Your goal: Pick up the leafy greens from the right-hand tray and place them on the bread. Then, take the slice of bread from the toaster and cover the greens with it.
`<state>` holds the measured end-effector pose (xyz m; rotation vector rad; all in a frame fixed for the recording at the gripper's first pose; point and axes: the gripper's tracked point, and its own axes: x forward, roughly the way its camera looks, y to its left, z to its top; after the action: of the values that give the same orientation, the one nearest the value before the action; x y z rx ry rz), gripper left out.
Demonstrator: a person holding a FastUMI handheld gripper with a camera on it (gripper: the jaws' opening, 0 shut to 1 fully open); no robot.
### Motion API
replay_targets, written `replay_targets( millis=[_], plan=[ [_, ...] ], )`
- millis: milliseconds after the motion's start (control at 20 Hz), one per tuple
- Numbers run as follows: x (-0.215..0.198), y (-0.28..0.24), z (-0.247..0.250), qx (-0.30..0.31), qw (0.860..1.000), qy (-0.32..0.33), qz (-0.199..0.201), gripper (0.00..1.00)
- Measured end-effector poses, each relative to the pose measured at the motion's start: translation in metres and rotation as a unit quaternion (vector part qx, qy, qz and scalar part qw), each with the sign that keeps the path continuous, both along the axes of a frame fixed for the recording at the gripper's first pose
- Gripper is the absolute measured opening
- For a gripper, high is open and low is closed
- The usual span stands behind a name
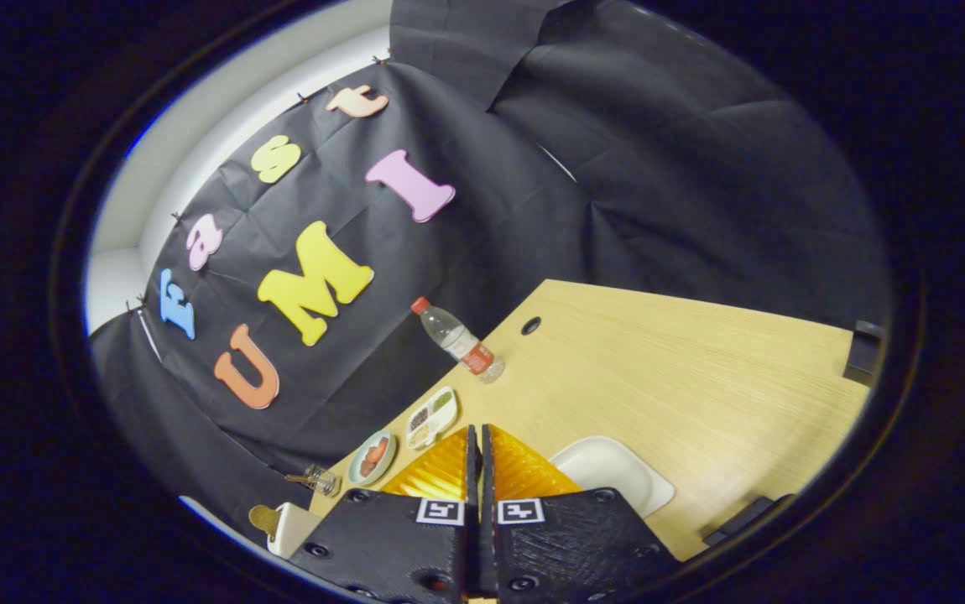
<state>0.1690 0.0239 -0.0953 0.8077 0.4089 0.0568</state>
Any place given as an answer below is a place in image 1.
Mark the white divided condiment tray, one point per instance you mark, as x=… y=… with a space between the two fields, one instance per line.
x=432 y=417

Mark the small pale green plate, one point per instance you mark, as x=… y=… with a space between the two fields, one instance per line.
x=381 y=465

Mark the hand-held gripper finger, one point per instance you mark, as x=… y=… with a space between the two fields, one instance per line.
x=473 y=470
x=487 y=470

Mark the brown bread slice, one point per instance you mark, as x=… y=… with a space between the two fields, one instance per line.
x=264 y=520

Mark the black table-edge block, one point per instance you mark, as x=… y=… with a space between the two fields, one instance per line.
x=743 y=522
x=863 y=356

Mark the black desk grommet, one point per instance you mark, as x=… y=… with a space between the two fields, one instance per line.
x=530 y=325

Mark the white toaster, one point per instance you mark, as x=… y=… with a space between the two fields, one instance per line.
x=294 y=528

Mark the clear red-capped water bottle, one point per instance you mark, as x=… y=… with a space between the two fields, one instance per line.
x=457 y=340

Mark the red tomato slice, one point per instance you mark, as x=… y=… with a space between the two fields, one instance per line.
x=378 y=449

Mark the black backdrop cloth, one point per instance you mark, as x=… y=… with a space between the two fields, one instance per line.
x=533 y=210

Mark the white square plate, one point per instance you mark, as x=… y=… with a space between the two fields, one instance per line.
x=608 y=470

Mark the brown meat patty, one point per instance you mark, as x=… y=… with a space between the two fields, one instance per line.
x=367 y=467

